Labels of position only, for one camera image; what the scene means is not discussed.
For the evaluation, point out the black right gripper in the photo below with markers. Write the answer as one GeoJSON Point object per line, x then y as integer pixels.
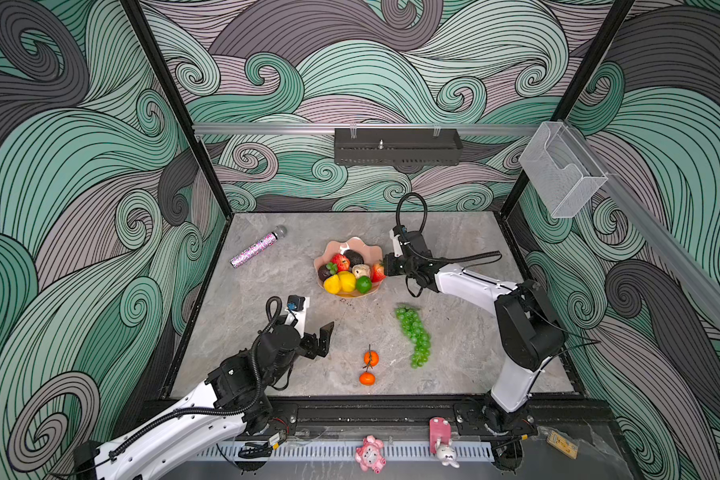
{"type": "Point", "coordinates": [389, 267]}

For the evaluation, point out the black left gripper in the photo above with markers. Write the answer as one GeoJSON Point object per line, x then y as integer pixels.
{"type": "Point", "coordinates": [312, 349]}

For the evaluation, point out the red fake strawberry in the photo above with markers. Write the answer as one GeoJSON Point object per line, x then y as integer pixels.
{"type": "Point", "coordinates": [377, 272]}

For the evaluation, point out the pink scalloped fruit bowl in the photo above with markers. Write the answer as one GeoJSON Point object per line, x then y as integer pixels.
{"type": "Point", "coordinates": [370, 253]}

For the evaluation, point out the yellow fake pear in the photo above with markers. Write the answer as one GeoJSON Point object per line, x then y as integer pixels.
{"type": "Point", "coordinates": [333, 285]}

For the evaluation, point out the orange fake tangerine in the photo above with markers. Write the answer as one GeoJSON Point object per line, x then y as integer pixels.
{"type": "Point", "coordinates": [367, 379]}
{"type": "Point", "coordinates": [371, 358]}

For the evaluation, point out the yellow fake lemon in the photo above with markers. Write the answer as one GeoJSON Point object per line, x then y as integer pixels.
{"type": "Point", "coordinates": [347, 281]}

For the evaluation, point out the green fake lime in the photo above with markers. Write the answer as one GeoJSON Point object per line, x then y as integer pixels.
{"type": "Point", "coordinates": [363, 285]}

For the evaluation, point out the beige fake pear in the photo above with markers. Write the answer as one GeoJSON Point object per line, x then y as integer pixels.
{"type": "Point", "coordinates": [361, 270]}

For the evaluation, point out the green fake grape bunch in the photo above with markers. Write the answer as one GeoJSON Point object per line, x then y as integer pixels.
{"type": "Point", "coordinates": [413, 328]}

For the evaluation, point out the dark brown fake fig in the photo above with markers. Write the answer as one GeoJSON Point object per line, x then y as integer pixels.
{"type": "Point", "coordinates": [326, 271]}

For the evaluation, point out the dark fake avocado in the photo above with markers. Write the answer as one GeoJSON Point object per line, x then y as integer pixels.
{"type": "Point", "coordinates": [353, 257]}

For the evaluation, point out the red fake apple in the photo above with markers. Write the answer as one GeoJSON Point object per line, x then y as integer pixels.
{"type": "Point", "coordinates": [341, 262]}

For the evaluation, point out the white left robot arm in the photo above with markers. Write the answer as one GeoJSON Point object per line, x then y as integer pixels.
{"type": "Point", "coordinates": [229, 402]}

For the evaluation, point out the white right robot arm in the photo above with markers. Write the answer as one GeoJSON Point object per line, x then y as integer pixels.
{"type": "Point", "coordinates": [528, 325]}

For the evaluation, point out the pink glitter microphone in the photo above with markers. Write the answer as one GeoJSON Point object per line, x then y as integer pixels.
{"type": "Point", "coordinates": [269, 239]}

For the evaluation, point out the pink toy figure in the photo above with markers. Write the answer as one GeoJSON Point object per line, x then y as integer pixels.
{"type": "Point", "coordinates": [369, 456]}

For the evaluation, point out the pink and white bunny toy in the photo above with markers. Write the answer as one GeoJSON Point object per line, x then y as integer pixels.
{"type": "Point", "coordinates": [440, 442]}

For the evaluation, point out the yellow label tag right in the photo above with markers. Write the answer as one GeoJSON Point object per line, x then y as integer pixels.
{"type": "Point", "coordinates": [562, 444]}

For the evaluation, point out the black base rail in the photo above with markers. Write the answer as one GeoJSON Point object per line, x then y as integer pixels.
{"type": "Point", "coordinates": [469, 415]}

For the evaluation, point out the white slotted cable duct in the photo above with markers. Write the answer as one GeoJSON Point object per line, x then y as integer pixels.
{"type": "Point", "coordinates": [344, 451]}

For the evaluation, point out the clear plastic wall box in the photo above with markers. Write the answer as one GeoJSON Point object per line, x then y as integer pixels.
{"type": "Point", "coordinates": [564, 171]}

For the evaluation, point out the grey aluminium rail right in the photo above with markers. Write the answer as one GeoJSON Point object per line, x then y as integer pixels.
{"type": "Point", "coordinates": [678, 224]}

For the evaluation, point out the grey aluminium rail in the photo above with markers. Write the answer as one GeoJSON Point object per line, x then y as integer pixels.
{"type": "Point", "coordinates": [678, 224]}
{"type": "Point", "coordinates": [281, 128]}

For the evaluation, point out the grey aluminium rail back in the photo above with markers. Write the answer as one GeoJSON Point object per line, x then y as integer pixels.
{"type": "Point", "coordinates": [281, 128]}

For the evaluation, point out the black corner frame post right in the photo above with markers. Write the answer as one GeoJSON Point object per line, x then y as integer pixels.
{"type": "Point", "coordinates": [592, 58]}

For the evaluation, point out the black corner frame post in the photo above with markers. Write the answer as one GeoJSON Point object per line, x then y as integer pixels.
{"type": "Point", "coordinates": [592, 58]}
{"type": "Point", "coordinates": [150, 48]}

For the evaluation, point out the black corner frame post left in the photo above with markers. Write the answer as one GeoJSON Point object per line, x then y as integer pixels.
{"type": "Point", "coordinates": [150, 48]}

